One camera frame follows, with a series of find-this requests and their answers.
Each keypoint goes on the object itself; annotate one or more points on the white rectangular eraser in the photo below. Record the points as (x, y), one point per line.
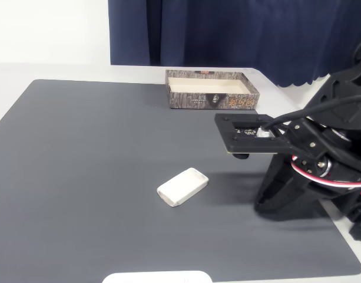
(181, 188)

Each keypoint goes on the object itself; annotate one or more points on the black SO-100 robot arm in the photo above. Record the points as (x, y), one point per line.
(345, 88)

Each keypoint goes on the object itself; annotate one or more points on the bark-patterned cardboard box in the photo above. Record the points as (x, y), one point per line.
(192, 100)

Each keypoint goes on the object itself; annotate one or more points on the white rounded flat device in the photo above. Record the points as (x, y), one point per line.
(156, 277)

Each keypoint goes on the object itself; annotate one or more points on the navy blue curtain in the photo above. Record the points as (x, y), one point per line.
(212, 32)

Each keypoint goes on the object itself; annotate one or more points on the grey textured desk mat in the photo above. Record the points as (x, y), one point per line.
(80, 177)

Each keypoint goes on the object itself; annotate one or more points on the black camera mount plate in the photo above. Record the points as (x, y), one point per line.
(224, 129)

